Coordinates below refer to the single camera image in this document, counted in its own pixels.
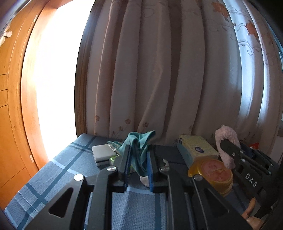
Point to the round gold tin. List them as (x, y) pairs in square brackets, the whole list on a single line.
[(212, 170)]

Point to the white rolled cloth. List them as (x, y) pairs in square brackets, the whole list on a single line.
[(144, 180)]

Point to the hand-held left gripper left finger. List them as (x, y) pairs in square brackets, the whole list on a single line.
[(127, 163)]

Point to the teal cloth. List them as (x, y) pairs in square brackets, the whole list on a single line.
[(139, 143)]

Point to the wooden wardrobe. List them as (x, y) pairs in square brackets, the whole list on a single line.
[(8, 110)]

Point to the white sponge block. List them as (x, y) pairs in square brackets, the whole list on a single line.
[(100, 151)]

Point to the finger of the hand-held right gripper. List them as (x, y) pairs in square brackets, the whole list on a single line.
[(227, 146), (260, 158)]

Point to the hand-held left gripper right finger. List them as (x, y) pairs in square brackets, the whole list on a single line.
[(151, 168)]

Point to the dark wooden window frame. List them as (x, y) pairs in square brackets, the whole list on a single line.
[(80, 88)]

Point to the white flower wardrobe decoration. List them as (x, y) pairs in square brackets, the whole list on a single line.
[(5, 35)]

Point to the blue plaid bed sheet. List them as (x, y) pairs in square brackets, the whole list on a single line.
[(66, 159)]

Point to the pink fluffy towel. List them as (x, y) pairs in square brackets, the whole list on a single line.
[(225, 132)]

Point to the person's right hand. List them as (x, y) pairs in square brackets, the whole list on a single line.
[(249, 212)]

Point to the pink floral curtain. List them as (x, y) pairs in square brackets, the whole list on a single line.
[(165, 77)]

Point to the yellow patterned tissue box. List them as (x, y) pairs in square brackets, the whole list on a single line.
[(194, 143)]

